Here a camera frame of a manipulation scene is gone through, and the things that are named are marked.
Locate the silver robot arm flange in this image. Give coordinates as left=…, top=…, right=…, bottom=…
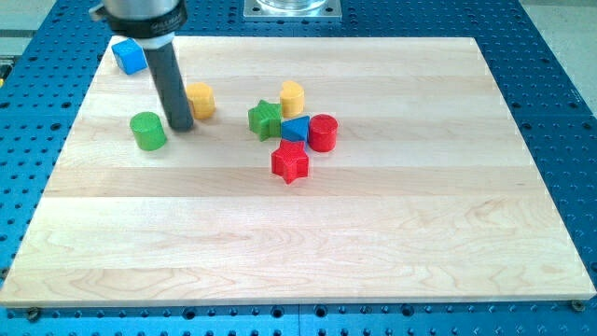
left=89, top=0, right=187, bottom=39

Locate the blue triangle block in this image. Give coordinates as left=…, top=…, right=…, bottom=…
left=281, top=116, right=310, bottom=142

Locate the red star block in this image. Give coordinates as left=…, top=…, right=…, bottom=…
left=271, top=139, right=310, bottom=184

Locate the light wooden board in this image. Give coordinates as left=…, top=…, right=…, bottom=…
left=1, top=36, right=595, bottom=307

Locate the red cylinder block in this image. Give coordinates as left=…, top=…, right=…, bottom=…
left=308, top=114, right=339, bottom=152

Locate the green star block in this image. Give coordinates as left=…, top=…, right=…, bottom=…
left=248, top=100, right=282, bottom=141

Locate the yellow crescent block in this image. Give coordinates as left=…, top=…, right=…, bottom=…
left=279, top=80, right=305, bottom=119

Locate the yellow heart block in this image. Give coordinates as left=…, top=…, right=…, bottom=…
left=186, top=82, right=215, bottom=119

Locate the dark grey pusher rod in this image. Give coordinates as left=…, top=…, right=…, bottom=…
left=136, top=34, right=194, bottom=132

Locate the green cylinder block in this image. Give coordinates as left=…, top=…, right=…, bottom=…
left=130, top=111, right=167, bottom=151

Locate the blue cube block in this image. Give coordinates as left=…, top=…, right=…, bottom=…
left=111, top=39, right=147, bottom=75

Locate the left board stop screw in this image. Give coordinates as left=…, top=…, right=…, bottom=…
left=24, top=307, right=41, bottom=323

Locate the board stop screw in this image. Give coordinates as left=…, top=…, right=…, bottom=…
left=570, top=300, right=586, bottom=313
left=24, top=307, right=41, bottom=323

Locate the right board stop screw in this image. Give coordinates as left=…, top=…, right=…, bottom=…
left=570, top=300, right=586, bottom=313

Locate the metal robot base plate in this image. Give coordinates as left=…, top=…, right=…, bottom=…
left=243, top=0, right=342, bottom=21

